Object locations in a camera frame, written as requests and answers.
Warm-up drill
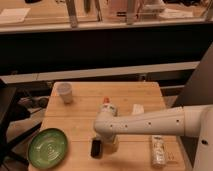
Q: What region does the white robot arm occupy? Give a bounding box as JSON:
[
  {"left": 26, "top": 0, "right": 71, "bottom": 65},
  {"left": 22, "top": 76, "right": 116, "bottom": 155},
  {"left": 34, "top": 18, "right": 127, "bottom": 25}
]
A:
[{"left": 94, "top": 105, "right": 213, "bottom": 171}]

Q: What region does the orange carrot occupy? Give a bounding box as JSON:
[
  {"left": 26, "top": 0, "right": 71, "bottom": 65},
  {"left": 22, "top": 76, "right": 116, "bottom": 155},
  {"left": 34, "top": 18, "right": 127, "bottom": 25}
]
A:
[{"left": 103, "top": 97, "right": 110, "bottom": 104}]

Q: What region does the green plate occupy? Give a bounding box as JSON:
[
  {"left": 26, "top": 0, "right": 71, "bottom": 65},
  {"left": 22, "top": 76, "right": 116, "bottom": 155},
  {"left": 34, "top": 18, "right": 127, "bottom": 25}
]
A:
[{"left": 27, "top": 128, "right": 68, "bottom": 169}]

